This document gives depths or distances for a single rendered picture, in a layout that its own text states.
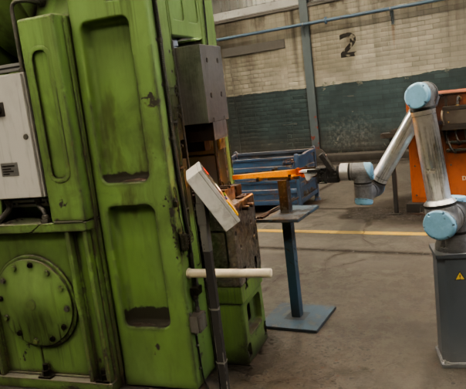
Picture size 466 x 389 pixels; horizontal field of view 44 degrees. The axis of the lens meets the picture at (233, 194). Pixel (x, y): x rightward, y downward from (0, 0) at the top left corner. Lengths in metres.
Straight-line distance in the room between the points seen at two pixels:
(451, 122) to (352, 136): 4.90
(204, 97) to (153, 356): 1.39
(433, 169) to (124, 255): 1.62
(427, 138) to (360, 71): 8.06
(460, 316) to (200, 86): 1.75
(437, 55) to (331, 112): 2.12
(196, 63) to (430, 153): 1.23
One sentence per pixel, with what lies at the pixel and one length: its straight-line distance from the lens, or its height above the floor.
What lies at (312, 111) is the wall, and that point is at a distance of 11.14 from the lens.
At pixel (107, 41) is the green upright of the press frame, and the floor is 1.83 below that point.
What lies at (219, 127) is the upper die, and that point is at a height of 1.33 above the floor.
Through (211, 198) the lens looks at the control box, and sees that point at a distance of 2.43.
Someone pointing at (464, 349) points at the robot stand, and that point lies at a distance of 3.21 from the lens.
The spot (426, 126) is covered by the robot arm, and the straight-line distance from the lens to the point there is 2.79.
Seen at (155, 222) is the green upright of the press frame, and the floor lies 0.90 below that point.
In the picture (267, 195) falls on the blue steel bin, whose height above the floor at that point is 0.22.
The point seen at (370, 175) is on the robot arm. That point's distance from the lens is 2.94.
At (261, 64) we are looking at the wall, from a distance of 11.61.
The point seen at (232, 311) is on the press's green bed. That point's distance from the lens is 3.22.
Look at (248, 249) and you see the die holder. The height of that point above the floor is 0.62.
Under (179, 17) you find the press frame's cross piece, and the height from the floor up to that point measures 1.93.
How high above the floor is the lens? 1.49
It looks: 10 degrees down
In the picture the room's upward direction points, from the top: 7 degrees counter-clockwise
